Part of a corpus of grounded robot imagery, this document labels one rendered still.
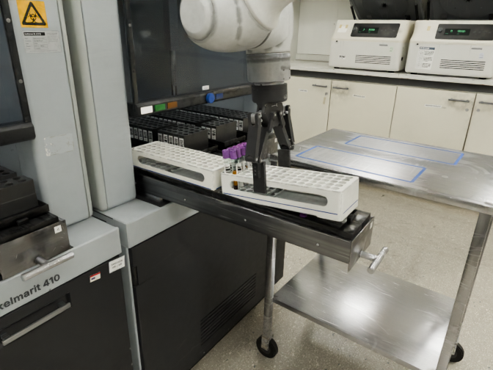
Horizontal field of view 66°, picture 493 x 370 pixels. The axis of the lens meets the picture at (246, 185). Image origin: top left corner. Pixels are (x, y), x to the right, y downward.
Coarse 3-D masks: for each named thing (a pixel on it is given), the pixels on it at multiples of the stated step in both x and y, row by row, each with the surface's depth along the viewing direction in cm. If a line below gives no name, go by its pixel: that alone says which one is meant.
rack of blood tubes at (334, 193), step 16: (224, 176) 88; (240, 176) 85; (272, 176) 84; (288, 176) 83; (304, 176) 82; (320, 176) 82; (336, 176) 81; (352, 176) 80; (224, 192) 89; (240, 192) 87; (256, 192) 86; (272, 192) 86; (288, 192) 90; (304, 192) 88; (320, 192) 75; (336, 192) 73; (352, 192) 77; (288, 208) 80; (304, 208) 78; (320, 208) 76; (336, 208) 74; (352, 208) 78
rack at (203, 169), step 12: (156, 144) 109; (168, 144) 109; (132, 156) 105; (144, 156) 102; (156, 156) 99; (168, 156) 100; (180, 156) 99; (192, 156) 100; (204, 156) 100; (216, 156) 100; (144, 168) 104; (156, 168) 101; (168, 168) 102; (180, 168) 106; (192, 168) 93; (204, 168) 91; (216, 168) 91; (192, 180) 94; (204, 180) 92; (216, 180) 91
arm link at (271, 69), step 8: (248, 56) 76; (256, 56) 74; (264, 56) 74; (272, 56) 74; (280, 56) 74; (288, 56) 76; (248, 64) 77; (256, 64) 75; (264, 64) 74; (272, 64) 74; (280, 64) 75; (288, 64) 76; (248, 72) 78; (256, 72) 75; (264, 72) 75; (272, 72) 75; (280, 72) 75; (288, 72) 77; (248, 80) 78; (256, 80) 76; (264, 80) 75; (272, 80) 75; (280, 80) 76
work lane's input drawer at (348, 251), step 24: (168, 192) 98; (192, 192) 93; (216, 192) 90; (216, 216) 91; (240, 216) 86; (264, 216) 82; (288, 216) 80; (312, 216) 82; (360, 216) 80; (288, 240) 80; (312, 240) 77; (336, 240) 74; (360, 240) 77
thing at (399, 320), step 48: (336, 144) 129; (384, 144) 131; (432, 192) 92; (480, 192) 92; (480, 240) 88; (288, 288) 143; (336, 288) 144; (384, 288) 144; (384, 336) 121; (432, 336) 122
